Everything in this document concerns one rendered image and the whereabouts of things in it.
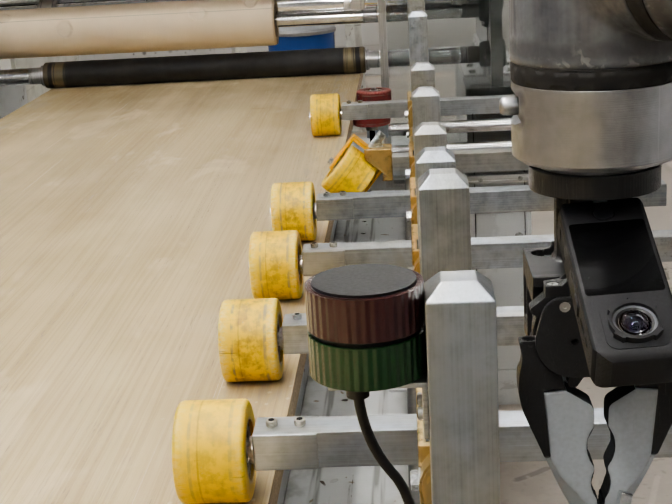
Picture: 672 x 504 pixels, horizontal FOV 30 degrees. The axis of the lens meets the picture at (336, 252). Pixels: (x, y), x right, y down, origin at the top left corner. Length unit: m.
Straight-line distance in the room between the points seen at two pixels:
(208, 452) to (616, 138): 0.44
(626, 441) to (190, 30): 2.58
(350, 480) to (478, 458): 1.01
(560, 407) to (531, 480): 2.32
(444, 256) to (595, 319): 0.26
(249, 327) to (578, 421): 0.53
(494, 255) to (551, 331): 0.75
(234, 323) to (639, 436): 0.55
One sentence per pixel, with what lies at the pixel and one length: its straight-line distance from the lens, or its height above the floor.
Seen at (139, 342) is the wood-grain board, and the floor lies 0.90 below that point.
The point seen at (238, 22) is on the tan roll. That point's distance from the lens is 3.19.
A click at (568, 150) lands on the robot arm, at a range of 0.66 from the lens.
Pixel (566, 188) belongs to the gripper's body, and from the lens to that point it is 0.67.
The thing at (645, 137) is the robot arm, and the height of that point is 1.23.
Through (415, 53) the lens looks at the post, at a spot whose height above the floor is 1.06.
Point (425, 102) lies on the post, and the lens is 1.61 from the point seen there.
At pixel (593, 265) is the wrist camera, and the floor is 1.16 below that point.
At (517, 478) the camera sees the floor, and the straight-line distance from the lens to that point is 3.04.
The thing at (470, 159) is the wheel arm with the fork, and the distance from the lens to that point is 1.92.
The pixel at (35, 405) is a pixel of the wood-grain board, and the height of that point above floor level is 0.90.
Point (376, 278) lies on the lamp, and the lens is 0.63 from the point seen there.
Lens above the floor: 1.36
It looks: 16 degrees down
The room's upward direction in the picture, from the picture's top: 3 degrees counter-clockwise
